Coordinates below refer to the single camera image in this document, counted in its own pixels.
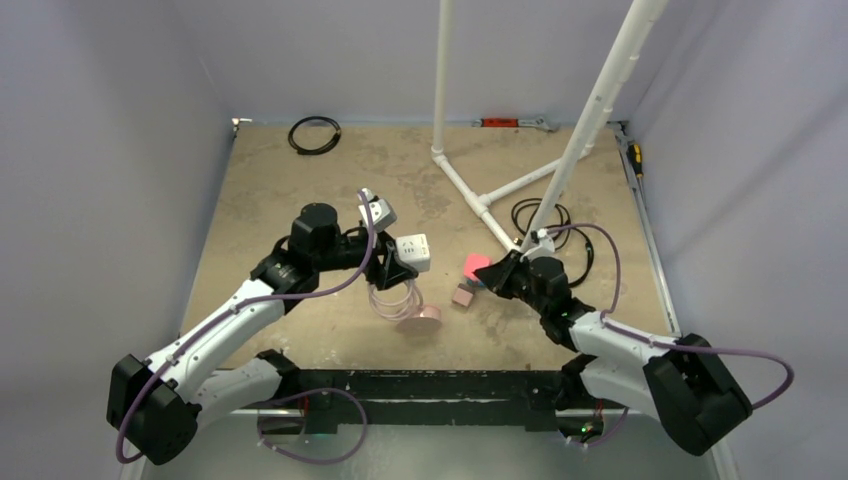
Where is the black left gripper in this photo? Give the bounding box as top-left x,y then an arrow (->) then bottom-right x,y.
313,225 -> 417,289

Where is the white cube power socket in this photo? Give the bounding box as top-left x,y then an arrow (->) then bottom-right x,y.
396,233 -> 431,273

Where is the pink plug adapter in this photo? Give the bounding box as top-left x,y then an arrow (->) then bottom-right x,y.
463,253 -> 492,284

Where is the small pink brown plug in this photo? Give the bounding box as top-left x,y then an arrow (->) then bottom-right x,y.
451,283 -> 475,308

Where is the pink round socket with cord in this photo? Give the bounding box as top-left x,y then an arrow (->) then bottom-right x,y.
368,280 -> 443,337

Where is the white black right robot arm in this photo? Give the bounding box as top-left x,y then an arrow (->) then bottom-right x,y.
474,251 -> 753,456

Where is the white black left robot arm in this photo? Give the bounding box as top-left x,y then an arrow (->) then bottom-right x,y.
106,198 -> 431,465

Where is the yellow black screwdriver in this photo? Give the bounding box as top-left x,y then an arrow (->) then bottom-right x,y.
627,142 -> 644,179

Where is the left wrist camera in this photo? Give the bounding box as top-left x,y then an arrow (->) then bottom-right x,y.
358,188 -> 397,233

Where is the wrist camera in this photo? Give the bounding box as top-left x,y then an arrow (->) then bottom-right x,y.
358,188 -> 397,233
523,228 -> 555,261

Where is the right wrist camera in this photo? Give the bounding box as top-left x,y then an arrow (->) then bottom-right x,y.
523,228 -> 555,261

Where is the large black coiled cable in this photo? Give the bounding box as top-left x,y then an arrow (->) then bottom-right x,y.
510,197 -> 596,289

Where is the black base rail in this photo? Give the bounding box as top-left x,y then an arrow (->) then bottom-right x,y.
256,350 -> 605,441

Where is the small black coiled cable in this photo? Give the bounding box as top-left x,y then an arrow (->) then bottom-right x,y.
287,115 -> 342,157

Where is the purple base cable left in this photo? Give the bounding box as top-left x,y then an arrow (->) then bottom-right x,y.
256,389 -> 368,466

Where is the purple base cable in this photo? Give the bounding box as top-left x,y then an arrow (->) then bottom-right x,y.
561,400 -> 631,452
256,389 -> 368,466

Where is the red handled adjustable wrench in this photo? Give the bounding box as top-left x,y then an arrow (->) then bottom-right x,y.
472,117 -> 559,133

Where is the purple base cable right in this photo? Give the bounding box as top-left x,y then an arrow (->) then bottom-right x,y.
561,400 -> 631,452

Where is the white PVC pipe frame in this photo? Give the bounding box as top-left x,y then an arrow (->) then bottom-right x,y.
430,0 -> 670,256

